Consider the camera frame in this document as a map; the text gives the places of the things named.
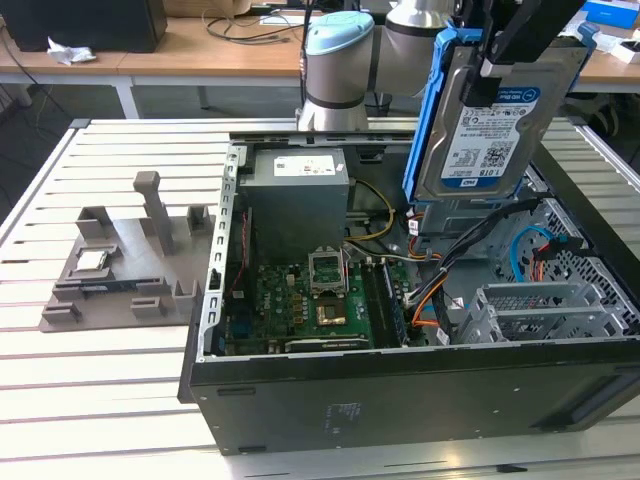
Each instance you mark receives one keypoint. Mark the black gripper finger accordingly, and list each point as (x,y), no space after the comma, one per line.
(475,12)
(540,30)

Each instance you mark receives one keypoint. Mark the hard disk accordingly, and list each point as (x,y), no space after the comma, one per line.
(480,150)

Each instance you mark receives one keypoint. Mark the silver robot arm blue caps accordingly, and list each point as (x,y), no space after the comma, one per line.
(335,75)

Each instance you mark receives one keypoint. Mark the silver disk bay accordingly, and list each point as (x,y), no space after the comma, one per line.
(530,295)

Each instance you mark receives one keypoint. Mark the blue box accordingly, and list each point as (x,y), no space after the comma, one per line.
(615,11)

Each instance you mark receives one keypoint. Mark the white open box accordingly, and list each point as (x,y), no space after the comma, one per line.
(630,52)

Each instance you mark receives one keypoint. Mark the black mesh waste basket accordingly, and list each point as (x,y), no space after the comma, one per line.
(379,101)

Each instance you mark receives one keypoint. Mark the silver drive cage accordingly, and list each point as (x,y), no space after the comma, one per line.
(460,225)

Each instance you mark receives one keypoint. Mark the grey power supply unit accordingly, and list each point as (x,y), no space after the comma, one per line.
(295,210)

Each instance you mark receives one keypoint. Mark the installed RAM stick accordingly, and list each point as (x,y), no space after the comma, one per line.
(395,310)

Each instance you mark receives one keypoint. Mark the black RAM slot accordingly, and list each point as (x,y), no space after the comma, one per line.
(374,305)

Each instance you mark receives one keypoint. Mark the CPU socket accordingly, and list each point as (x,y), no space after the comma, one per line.
(331,312)

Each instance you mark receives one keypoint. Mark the green motherboard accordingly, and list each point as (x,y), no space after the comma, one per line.
(280,300)

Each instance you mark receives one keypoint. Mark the black graphics card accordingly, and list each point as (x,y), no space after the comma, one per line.
(325,345)

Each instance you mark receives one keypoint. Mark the black computer tower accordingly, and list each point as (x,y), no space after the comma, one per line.
(100,25)

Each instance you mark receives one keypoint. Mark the black open PC case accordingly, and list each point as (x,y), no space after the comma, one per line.
(400,400)

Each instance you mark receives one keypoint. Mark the crumpled white paper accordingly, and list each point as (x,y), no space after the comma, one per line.
(70,52)

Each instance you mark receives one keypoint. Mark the grey printed parts rack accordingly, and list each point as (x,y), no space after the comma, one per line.
(130,250)

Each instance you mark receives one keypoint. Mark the silver CPU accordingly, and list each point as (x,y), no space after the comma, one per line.
(91,261)

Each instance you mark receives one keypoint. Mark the wooden desk white frame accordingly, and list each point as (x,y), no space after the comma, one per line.
(600,72)
(200,57)

